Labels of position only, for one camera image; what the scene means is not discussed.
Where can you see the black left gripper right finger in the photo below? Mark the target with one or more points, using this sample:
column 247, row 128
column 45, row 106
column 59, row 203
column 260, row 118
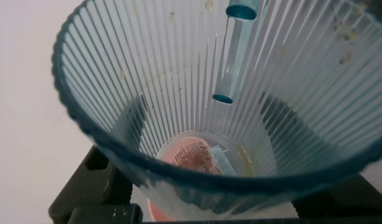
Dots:
column 349, row 202

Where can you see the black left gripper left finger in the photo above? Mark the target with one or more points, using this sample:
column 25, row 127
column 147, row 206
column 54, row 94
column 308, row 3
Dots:
column 91, row 186

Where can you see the translucent teal ribbed cup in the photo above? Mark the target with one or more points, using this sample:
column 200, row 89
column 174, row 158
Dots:
column 178, row 77

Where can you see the pink plastic bowl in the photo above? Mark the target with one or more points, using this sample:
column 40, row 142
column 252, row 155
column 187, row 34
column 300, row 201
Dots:
column 158, row 214

